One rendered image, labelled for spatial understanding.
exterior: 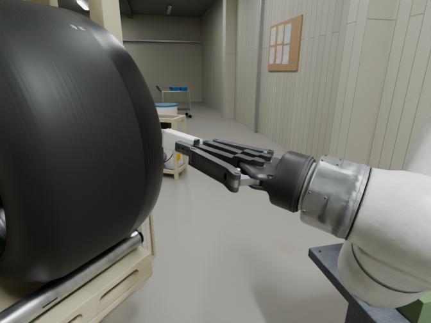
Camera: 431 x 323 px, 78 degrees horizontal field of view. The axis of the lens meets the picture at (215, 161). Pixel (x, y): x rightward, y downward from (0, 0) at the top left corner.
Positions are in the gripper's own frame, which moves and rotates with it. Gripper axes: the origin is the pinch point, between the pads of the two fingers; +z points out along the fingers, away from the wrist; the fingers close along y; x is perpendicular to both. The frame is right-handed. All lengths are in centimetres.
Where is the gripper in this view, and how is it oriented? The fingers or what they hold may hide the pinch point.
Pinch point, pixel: (181, 143)
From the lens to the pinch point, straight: 43.0
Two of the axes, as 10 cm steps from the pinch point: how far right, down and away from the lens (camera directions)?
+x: -1.3, 9.2, 3.8
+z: -8.4, -3.0, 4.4
